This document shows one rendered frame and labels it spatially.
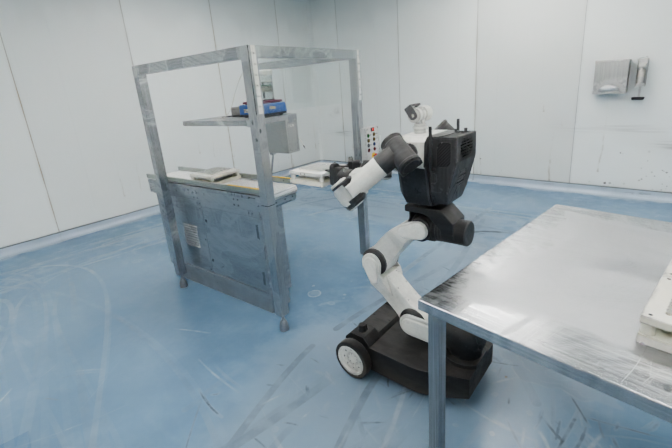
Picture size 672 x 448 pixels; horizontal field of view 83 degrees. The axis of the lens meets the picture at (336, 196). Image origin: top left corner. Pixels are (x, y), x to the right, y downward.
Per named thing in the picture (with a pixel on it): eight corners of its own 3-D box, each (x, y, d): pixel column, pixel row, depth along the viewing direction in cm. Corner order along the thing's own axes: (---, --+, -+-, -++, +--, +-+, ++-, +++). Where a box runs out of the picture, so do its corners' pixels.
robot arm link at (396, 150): (394, 181, 153) (421, 159, 149) (386, 175, 145) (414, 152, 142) (378, 161, 158) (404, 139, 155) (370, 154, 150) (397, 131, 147)
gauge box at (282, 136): (300, 150, 237) (297, 118, 231) (288, 153, 229) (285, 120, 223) (275, 149, 250) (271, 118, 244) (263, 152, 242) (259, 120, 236)
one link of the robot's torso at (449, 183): (480, 196, 174) (482, 117, 164) (448, 219, 149) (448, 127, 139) (422, 189, 193) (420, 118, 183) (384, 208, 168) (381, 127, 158)
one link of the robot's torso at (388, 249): (389, 268, 209) (450, 228, 178) (370, 281, 197) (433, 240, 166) (373, 245, 212) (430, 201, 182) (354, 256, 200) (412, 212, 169)
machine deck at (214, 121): (297, 119, 232) (296, 113, 230) (250, 127, 203) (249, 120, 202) (231, 120, 268) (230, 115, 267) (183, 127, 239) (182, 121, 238)
